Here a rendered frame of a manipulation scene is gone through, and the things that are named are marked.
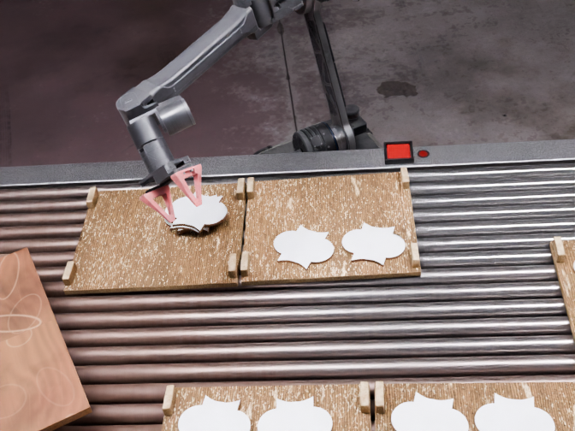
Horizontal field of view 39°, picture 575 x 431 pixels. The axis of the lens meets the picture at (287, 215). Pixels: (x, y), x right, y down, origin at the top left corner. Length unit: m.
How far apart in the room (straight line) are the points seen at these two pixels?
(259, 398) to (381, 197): 0.64
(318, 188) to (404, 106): 1.90
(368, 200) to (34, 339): 0.85
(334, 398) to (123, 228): 0.74
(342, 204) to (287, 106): 2.00
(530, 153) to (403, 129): 1.62
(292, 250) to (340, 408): 0.44
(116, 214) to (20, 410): 0.66
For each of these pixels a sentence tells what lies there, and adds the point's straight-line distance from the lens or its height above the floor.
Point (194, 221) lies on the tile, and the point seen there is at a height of 0.98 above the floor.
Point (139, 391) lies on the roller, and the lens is 1.77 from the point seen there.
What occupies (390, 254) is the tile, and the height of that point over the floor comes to 0.94.
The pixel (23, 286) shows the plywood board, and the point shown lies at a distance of 1.89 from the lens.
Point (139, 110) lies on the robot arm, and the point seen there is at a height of 1.39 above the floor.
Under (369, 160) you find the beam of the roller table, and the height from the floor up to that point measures 0.91.
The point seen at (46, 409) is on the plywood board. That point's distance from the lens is 1.66.
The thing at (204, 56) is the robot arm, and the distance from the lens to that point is 1.76.
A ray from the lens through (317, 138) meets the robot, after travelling 3.11.
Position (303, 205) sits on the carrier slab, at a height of 0.94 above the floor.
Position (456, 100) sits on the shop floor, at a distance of 3.98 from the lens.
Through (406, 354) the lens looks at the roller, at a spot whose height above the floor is 0.91.
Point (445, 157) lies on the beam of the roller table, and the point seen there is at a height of 0.92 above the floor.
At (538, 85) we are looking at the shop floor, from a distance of 4.11.
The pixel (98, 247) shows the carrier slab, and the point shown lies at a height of 0.94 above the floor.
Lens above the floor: 2.32
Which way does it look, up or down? 43 degrees down
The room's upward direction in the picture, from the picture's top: 8 degrees counter-clockwise
